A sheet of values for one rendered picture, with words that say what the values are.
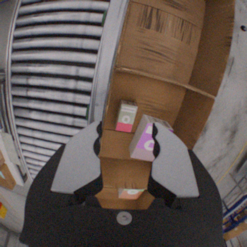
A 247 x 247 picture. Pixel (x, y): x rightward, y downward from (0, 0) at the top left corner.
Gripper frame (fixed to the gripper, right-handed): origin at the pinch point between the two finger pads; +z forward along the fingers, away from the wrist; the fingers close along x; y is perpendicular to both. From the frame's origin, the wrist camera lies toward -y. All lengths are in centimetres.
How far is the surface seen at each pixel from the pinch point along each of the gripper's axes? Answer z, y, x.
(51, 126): 42, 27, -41
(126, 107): 28.2, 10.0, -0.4
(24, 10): 42, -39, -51
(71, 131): 43, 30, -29
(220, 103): 136, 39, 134
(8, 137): 36, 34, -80
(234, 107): 141, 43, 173
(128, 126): 28.1, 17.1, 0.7
